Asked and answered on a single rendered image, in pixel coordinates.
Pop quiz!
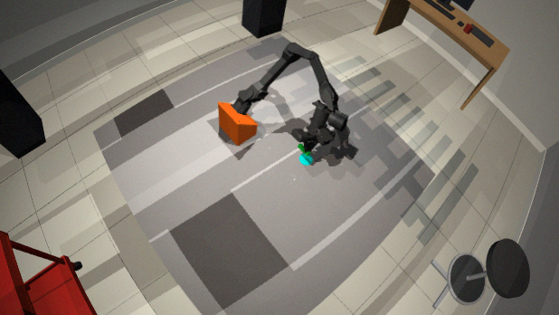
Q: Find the green rectangular post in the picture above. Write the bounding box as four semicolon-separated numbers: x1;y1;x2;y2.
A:
298;144;311;156

